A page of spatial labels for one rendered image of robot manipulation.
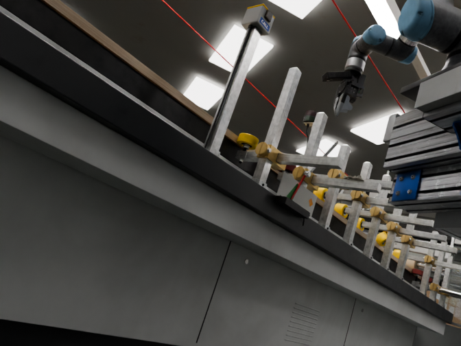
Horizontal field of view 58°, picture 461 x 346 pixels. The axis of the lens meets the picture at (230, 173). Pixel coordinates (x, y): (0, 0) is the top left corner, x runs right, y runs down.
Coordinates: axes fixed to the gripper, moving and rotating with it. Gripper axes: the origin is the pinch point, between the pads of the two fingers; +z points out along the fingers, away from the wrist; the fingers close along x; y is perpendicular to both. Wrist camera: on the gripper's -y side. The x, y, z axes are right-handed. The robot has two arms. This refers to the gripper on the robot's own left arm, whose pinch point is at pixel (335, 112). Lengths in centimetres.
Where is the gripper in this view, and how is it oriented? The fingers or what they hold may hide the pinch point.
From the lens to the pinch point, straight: 173.3
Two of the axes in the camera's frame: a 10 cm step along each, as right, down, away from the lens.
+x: -2.4, 1.6, 9.6
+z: -3.3, 9.1, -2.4
